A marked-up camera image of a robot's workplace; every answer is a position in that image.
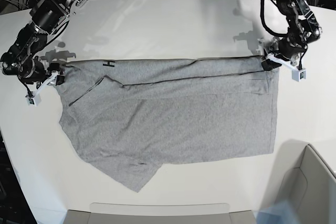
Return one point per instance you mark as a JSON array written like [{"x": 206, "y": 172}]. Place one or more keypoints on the blue translucent object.
[{"x": 279, "y": 213}]

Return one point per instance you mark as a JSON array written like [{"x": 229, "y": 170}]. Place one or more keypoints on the grey T-shirt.
[{"x": 128, "y": 118}]

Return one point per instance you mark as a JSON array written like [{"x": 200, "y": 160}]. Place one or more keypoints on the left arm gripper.
[{"x": 281, "y": 52}]

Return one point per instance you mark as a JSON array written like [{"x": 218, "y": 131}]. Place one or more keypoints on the beige storage bin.
[{"x": 310, "y": 188}]

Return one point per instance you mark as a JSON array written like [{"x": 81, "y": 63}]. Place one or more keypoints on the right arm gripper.
[{"x": 39, "y": 75}]

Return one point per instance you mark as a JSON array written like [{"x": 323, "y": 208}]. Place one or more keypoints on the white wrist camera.
[
  {"x": 35, "y": 100},
  {"x": 298, "y": 75}
]

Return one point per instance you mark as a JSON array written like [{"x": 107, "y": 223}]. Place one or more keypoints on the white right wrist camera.
[{"x": 35, "y": 100}]

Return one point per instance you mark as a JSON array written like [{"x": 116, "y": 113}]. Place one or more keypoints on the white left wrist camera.
[{"x": 298, "y": 75}]

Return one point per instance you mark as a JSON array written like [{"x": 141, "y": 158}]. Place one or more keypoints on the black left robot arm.
[{"x": 303, "y": 27}]

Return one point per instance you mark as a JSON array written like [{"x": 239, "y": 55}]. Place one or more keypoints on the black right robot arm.
[{"x": 20, "y": 60}]

